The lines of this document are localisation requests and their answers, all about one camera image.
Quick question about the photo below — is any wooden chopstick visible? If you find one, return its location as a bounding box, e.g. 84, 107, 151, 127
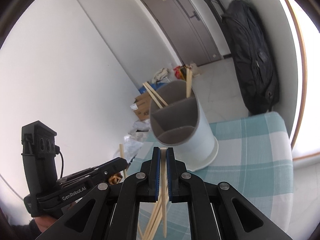
160, 147, 168, 238
119, 143, 129, 178
143, 196, 162, 239
186, 68, 193, 98
147, 196, 169, 240
143, 82, 168, 109

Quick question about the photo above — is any person's left hand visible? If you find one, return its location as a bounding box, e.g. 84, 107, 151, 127
34, 215, 57, 233

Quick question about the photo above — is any white plastic bag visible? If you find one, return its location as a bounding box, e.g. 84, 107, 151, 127
124, 119, 151, 163

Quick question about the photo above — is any white cylindrical utensil holder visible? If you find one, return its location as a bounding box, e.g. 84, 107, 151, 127
149, 80, 219, 172

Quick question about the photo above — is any brown cardboard box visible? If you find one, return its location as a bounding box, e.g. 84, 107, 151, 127
130, 92, 151, 121

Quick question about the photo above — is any teal plaid tablecloth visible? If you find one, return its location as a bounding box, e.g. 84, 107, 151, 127
127, 111, 294, 240

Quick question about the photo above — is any wooden chopstick in holder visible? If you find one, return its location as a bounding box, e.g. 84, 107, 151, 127
186, 68, 193, 98
143, 82, 168, 109

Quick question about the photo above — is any black backpack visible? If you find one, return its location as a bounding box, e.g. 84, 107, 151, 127
222, 0, 280, 115

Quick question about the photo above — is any grey door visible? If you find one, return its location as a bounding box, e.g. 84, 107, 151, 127
141, 0, 222, 66

